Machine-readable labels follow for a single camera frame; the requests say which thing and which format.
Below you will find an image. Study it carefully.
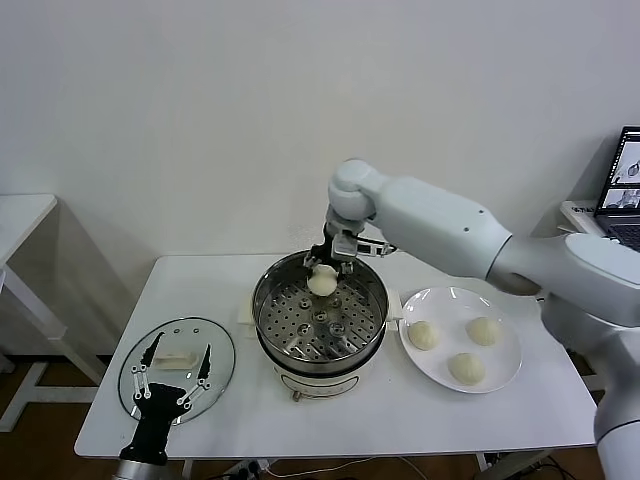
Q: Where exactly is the perforated steel steamer basket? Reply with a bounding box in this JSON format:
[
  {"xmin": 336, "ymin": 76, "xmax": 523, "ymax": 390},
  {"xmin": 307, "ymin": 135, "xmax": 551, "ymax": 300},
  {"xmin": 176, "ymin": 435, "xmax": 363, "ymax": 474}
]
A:
[{"xmin": 251, "ymin": 251, "xmax": 390, "ymax": 365}]

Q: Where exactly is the white steamed baozi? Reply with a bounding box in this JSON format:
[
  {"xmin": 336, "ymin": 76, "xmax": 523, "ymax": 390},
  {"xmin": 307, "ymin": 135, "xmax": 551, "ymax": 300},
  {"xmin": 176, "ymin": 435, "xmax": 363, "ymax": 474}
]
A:
[
  {"xmin": 407, "ymin": 320, "xmax": 441, "ymax": 352},
  {"xmin": 306, "ymin": 265, "xmax": 338, "ymax": 298},
  {"xmin": 446, "ymin": 352, "xmax": 487, "ymax": 387},
  {"xmin": 466, "ymin": 316, "xmax": 502, "ymax": 347}
]

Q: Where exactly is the empty white side table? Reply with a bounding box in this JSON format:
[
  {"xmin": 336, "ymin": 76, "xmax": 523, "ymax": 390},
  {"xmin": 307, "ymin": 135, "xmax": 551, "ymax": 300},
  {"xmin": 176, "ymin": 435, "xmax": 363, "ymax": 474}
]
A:
[{"xmin": 0, "ymin": 193, "xmax": 114, "ymax": 434}]

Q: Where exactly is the stainless steel steamer pot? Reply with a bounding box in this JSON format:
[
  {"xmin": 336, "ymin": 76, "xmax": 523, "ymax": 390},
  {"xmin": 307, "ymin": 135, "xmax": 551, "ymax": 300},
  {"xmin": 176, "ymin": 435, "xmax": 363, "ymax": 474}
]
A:
[{"xmin": 234, "ymin": 289, "xmax": 404, "ymax": 404}]

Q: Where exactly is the round glass pot lid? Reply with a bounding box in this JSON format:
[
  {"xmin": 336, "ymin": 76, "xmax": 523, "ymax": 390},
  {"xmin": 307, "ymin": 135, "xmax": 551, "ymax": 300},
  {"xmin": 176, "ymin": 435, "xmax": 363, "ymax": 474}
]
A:
[{"xmin": 117, "ymin": 315, "xmax": 237, "ymax": 427}]

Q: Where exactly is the white floor power strip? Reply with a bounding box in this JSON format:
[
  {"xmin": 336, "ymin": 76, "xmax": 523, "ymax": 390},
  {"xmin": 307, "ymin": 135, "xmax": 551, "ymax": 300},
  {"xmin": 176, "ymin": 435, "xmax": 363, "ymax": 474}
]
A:
[{"xmin": 232, "ymin": 460, "xmax": 274, "ymax": 477}]

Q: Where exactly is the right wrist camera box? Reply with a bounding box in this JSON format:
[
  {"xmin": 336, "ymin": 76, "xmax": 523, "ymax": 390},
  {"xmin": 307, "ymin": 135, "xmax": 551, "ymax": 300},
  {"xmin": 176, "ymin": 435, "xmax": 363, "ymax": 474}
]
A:
[{"xmin": 332, "ymin": 232, "xmax": 396, "ymax": 260}]

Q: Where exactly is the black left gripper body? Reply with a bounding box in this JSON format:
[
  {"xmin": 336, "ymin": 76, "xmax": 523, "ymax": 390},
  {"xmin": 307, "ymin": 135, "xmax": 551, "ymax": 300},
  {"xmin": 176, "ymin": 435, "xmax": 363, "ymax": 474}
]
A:
[{"xmin": 118, "ymin": 382, "xmax": 191, "ymax": 465}]

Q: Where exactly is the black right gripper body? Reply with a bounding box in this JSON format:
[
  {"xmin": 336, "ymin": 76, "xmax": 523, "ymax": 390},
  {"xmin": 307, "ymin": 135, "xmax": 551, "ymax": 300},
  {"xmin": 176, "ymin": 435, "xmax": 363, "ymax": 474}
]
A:
[{"xmin": 312, "ymin": 222, "xmax": 354, "ymax": 264}]

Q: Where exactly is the round white plate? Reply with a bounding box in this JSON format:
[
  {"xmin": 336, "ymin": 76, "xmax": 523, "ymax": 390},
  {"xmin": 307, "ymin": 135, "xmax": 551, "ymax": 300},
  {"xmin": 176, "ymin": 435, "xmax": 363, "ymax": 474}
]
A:
[{"xmin": 398, "ymin": 286, "xmax": 523, "ymax": 395}]

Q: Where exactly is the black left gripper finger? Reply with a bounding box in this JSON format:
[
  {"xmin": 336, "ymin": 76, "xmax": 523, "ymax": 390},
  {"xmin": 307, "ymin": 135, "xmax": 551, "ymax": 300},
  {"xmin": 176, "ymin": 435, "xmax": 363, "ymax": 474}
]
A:
[
  {"xmin": 174, "ymin": 342, "xmax": 213, "ymax": 410},
  {"xmin": 129, "ymin": 331, "xmax": 166, "ymax": 402}
]

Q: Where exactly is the open dark laptop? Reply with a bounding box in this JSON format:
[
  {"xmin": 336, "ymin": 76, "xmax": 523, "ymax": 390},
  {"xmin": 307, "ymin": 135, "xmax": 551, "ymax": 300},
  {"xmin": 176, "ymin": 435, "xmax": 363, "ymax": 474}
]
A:
[{"xmin": 593, "ymin": 125, "xmax": 640, "ymax": 246}]

